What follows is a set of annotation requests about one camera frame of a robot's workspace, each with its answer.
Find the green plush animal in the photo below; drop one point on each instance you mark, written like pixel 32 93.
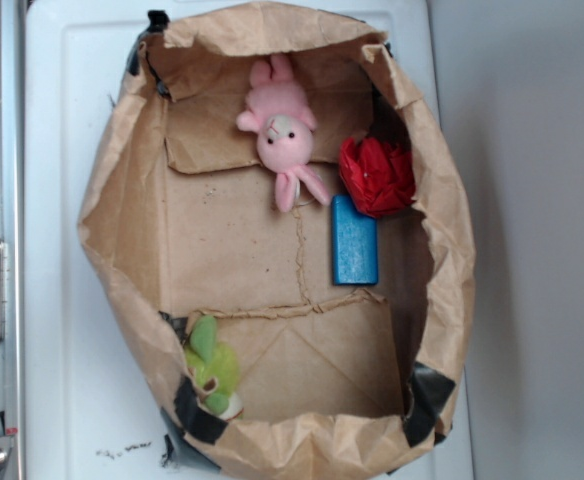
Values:
pixel 213 365

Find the blue wooden block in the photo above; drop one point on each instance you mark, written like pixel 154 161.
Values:
pixel 354 244

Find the red tissue paper flower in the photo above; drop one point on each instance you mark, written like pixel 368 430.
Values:
pixel 377 175

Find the brown paper bag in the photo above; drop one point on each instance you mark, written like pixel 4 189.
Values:
pixel 179 222

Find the pink plush bunny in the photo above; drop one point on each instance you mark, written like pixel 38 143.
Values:
pixel 278 112

